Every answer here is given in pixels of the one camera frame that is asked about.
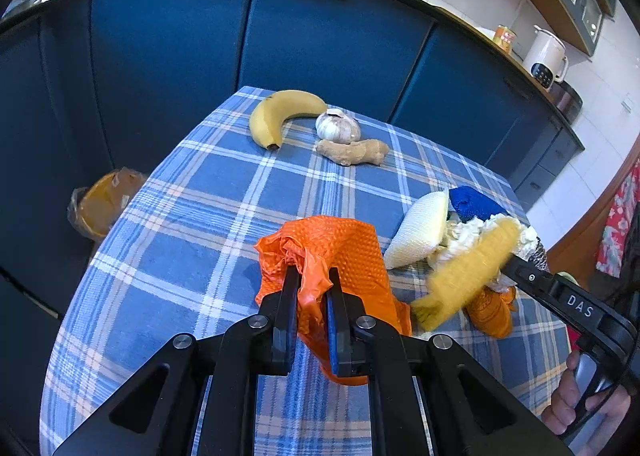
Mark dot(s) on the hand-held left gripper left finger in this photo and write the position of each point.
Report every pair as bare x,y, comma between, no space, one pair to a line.
285,326

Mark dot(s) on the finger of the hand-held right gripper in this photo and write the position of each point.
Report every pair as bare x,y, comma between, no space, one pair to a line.
527,278

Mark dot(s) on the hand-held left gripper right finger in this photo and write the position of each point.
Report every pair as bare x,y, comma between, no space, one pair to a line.
331,336

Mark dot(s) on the yellow sponge cloth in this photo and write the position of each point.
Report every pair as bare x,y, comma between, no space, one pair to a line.
465,276

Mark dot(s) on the white paper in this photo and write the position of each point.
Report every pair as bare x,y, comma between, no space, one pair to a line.
462,236

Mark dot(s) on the orange plastic bag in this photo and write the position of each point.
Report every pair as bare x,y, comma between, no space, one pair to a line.
350,246

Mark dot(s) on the person's right hand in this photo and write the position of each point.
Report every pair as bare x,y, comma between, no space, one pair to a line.
562,396

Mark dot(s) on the grey mesh scrap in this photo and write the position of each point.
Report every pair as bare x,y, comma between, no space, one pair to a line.
538,252

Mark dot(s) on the green rimmed red bin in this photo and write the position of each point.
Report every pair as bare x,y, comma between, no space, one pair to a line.
567,276

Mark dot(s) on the blue scrubbing cloth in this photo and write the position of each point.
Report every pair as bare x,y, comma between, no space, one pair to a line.
470,203

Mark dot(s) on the red floral cloth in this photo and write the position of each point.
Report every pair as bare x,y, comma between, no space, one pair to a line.
617,226

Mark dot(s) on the blue checked tablecloth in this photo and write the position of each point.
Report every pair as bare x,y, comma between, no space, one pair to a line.
200,236

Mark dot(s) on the dark rice cooker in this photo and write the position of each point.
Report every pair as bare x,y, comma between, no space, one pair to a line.
567,99

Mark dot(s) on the ginger root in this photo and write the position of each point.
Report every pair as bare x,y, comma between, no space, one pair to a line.
355,151

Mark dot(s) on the yellow banana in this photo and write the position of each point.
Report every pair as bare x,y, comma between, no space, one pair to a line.
265,121

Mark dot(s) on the garlic bulb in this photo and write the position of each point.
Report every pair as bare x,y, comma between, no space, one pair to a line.
337,126

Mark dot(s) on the white electric kettle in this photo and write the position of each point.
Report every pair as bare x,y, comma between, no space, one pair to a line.
545,56

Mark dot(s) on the bin with brown liner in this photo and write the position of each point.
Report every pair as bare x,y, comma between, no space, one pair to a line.
100,201

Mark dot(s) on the yellow tin can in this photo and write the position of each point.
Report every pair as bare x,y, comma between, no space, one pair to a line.
504,39

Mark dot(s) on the blue kitchen base cabinet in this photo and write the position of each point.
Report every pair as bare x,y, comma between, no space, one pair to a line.
170,61

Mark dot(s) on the wooden door frame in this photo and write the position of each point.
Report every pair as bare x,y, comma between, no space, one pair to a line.
585,231

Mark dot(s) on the white wall socket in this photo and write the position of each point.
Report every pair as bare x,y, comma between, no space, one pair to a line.
626,105

